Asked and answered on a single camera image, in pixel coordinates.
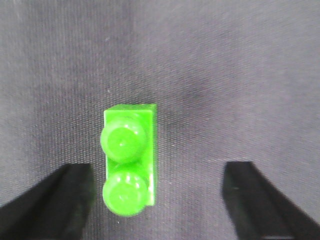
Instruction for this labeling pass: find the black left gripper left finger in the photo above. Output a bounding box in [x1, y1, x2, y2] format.
[0, 163, 92, 240]

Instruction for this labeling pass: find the green two-stud block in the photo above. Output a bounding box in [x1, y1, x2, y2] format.
[100, 103, 158, 217]

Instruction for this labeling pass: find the dark grey conveyor belt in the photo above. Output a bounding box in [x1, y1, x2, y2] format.
[0, 0, 320, 240]

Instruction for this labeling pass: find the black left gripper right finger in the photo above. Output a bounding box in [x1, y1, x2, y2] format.
[223, 161, 320, 240]

